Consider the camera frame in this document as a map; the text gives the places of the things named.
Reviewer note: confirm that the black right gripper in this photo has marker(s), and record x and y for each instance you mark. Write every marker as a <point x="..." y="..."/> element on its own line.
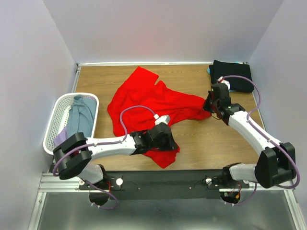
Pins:
<point x="206" y="106"/>

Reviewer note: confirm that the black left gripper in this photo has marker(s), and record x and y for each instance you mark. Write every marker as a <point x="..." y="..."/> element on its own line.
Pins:
<point x="171" y="144"/>

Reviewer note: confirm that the red t shirt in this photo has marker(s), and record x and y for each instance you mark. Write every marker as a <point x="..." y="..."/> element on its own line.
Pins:
<point x="141" y="94"/>

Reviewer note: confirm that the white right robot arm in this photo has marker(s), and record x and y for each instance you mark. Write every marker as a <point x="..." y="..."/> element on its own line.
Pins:
<point x="276" y="162"/>

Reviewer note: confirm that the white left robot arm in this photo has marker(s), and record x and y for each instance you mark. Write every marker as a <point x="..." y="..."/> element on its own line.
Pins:
<point x="75" y="155"/>

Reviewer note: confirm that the cyan folded t shirt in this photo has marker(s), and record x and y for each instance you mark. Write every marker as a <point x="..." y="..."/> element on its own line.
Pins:
<point x="210" y="71"/>

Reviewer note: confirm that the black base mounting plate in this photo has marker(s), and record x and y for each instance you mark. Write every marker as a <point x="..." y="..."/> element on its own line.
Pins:
<point x="178" y="184"/>

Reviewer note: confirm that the grey blue t shirt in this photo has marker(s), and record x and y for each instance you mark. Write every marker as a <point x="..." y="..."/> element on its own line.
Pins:
<point x="81" y="116"/>

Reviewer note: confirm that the lavender t shirt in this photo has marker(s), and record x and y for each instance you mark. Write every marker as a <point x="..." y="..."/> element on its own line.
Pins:
<point x="61" y="137"/>

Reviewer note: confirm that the white laundry basket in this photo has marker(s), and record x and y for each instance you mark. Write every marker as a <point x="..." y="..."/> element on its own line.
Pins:
<point x="59" y="117"/>

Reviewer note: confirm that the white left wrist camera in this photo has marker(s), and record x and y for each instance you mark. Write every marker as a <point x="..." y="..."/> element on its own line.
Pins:
<point x="162" y="119"/>

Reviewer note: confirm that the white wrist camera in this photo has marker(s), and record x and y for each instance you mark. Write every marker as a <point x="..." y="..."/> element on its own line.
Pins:
<point x="162" y="119"/>
<point x="224" y="81"/>

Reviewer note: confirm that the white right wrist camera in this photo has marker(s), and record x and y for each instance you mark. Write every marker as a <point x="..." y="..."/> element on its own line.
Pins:
<point x="224" y="81"/>

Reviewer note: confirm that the aluminium frame rail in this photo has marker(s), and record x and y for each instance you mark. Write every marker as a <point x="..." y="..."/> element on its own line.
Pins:
<point x="49" y="183"/>

